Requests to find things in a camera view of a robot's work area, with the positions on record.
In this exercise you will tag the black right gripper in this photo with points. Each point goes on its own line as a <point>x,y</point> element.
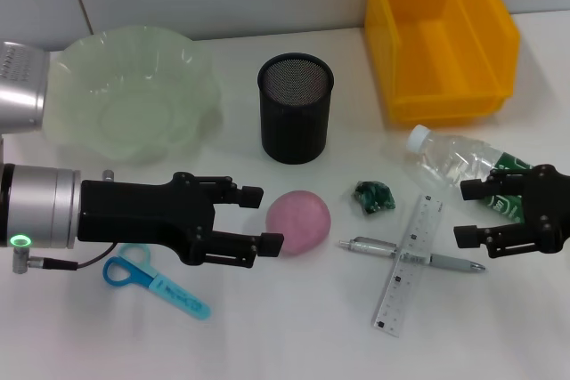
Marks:
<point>550,211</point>

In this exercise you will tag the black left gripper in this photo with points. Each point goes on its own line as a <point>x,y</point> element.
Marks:
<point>133,213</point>

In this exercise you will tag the pink peach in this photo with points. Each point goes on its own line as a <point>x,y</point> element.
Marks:
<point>303,220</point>

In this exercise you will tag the clear plastic water bottle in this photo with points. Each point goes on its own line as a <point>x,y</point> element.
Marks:
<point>450,157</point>

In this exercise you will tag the small green toy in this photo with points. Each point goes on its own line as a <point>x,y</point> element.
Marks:
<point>372,198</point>

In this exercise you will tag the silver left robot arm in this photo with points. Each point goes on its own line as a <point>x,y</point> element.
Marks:
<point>40,206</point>

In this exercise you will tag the transparent plastic ruler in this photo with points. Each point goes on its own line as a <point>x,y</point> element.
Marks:
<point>407,273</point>

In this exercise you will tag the blue capped scissors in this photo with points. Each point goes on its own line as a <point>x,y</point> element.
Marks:
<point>147,280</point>

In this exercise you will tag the black mesh pen holder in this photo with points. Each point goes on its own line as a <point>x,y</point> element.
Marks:
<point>294,122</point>

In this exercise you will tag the grey ballpoint pen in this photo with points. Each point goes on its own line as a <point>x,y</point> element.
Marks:
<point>374,247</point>

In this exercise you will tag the pale green glass fruit plate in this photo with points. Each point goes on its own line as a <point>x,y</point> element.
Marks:
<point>133,99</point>

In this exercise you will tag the yellow plastic bin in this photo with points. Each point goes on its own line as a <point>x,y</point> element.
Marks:
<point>445,42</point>

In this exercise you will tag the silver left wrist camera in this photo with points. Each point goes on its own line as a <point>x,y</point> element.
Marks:
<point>22,91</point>

